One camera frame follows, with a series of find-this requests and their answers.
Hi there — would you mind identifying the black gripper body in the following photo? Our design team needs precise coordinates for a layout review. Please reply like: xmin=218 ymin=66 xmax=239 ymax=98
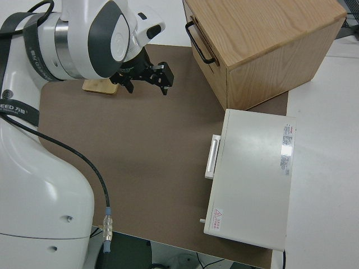
xmin=110 ymin=53 xmax=175 ymax=89

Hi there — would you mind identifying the bamboo mug tree stand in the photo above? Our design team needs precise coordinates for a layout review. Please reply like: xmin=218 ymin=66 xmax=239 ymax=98
xmin=82 ymin=78 xmax=119 ymax=96

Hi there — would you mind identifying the brown table mat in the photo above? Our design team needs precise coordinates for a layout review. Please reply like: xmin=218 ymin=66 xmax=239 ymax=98
xmin=38 ymin=44 xmax=289 ymax=269

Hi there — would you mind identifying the wooden drawer cabinet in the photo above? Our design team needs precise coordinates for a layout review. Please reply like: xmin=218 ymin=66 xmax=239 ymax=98
xmin=182 ymin=0 xmax=347 ymax=112

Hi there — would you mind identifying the cream toaster oven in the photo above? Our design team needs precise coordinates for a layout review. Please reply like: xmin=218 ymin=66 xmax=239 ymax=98
xmin=199 ymin=108 xmax=297 ymax=252

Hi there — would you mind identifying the black cabinet drawer handle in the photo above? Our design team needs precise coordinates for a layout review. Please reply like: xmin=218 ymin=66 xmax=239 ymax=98
xmin=185 ymin=21 xmax=217 ymax=65

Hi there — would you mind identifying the cream oven door handle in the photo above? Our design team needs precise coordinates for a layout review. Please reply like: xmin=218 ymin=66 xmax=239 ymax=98
xmin=204 ymin=134 xmax=222 ymax=180

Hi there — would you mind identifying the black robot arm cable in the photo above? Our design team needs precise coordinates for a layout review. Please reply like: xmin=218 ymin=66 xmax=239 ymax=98
xmin=0 ymin=0 xmax=114 ymax=269

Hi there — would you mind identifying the black printed cable strap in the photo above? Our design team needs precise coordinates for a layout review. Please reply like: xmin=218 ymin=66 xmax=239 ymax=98
xmin=0 ymin=12 xmax=61 ymax=96
xmin=0 ymin=89 xmax=40 ymax=126

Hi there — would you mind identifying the dark wire rack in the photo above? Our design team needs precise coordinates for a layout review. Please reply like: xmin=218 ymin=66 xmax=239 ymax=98
xmin=342 ymin=0 xmax=359 ymax=40

